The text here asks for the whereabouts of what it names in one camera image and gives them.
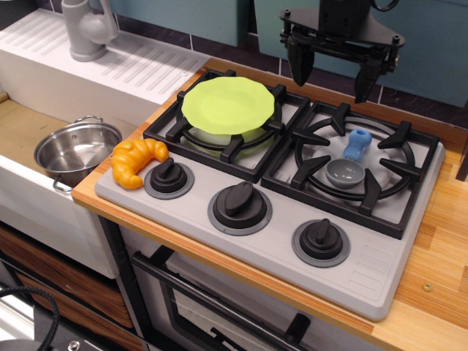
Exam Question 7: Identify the blue handled grey spoon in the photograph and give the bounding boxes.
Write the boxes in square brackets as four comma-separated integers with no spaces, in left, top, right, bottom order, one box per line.
[325,129,372,189]

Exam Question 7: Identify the black oven door handle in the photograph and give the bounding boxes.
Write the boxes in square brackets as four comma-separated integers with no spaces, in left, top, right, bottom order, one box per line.
[132,252,310,350]

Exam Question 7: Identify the white toy sink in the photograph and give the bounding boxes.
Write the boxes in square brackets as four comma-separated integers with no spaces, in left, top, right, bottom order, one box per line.
[1,10,208,279]

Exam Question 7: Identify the orange plastic croissant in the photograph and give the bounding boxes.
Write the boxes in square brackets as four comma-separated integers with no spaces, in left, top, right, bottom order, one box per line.
[111,138,169,189]

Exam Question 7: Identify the grey toy stove top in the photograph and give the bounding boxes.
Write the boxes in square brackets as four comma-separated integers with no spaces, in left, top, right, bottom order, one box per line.
[94,69,446,322]

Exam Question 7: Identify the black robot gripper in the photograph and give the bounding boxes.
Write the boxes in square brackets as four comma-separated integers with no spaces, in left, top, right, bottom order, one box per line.
[280,1,404,103]

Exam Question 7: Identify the lime green plate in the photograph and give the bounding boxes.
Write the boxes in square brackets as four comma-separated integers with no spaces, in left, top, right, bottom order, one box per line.
[181,77,275,135]

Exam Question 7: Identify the black middle stove knob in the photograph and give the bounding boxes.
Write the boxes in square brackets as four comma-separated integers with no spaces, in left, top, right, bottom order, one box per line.
[208,181,273,236]

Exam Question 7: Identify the stainless steel pot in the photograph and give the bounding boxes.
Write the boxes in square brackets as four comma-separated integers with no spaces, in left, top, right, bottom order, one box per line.
[34,115,122,192]

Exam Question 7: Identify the black right burner grate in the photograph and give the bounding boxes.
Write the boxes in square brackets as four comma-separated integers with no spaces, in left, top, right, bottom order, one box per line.
[261,102,445,239]

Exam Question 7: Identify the black braided cable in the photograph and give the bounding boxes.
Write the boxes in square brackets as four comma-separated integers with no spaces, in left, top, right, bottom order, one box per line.
[0,286,60,351]

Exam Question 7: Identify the black left stove knob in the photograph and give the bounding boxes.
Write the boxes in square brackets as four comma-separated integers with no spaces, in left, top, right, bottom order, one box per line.
[143,157,195,200]

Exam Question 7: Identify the black burner grate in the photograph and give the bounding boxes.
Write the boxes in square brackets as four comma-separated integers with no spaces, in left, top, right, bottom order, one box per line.
[261,102,445,239]
[143,69,312,184]

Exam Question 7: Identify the black left burner grate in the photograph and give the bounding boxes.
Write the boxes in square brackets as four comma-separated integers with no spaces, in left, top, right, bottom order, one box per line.
[143,69,312,184]

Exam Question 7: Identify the wooden drawer front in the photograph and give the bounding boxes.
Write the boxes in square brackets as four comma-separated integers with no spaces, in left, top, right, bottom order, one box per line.
[1,223,143,350]

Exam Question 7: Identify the black stove knob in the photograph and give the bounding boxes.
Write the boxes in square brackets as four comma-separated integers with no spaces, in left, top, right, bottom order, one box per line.
[208,181,273,236]
[292,219,351,268]
[143,157,195,200]

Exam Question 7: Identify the black right stove knob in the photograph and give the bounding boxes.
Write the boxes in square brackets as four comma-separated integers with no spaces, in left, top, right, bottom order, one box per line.
[292,219,351,268]

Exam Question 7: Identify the grey toy faucet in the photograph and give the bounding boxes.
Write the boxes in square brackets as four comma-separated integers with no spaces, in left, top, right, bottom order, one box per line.
[61,0,118,62]

